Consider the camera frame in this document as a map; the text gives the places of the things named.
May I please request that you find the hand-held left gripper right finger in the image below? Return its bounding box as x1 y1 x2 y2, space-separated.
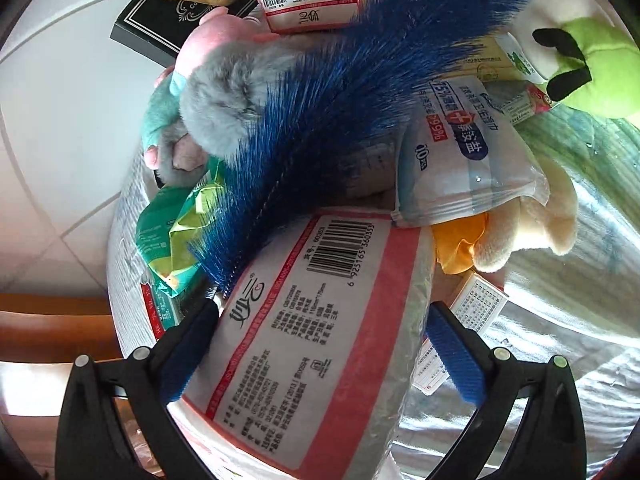
427 301 583 480

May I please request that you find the pale yellow box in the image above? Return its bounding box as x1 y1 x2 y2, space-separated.
445 32 536 86

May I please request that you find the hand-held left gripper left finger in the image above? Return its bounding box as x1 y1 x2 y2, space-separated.
56 297 221 480

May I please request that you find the green frog plush toy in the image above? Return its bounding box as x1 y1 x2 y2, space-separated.
510 0 640 121

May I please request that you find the grey pink packet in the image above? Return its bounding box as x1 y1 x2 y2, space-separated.
482 81 553 126

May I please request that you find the black gold printed box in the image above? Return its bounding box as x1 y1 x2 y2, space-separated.
110 0 261 68

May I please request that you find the white medicine box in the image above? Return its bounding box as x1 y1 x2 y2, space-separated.
447 271 508 343

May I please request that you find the pink grey plush toy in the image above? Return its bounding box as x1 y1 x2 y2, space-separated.
175 7 326 161

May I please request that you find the teal pink plush toy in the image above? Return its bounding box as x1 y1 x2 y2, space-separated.
139 67 211 186

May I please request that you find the yellow plush piece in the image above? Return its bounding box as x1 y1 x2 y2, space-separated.
432 212 488 275

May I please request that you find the white blue wet wipes pack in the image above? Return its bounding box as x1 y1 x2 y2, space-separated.
392 77 551 228

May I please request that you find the blue feather duster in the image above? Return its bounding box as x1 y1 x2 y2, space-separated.
187 0 556 301

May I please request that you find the wooden bed frame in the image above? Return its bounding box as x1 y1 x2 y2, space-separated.
0 292 126 480

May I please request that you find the green snack packet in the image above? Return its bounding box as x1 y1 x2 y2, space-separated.
136 160 228 298

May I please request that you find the beige plush toy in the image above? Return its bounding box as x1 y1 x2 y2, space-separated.
472 152 578 273

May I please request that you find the white red label box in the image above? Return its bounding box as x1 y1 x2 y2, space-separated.
414 340 451 395

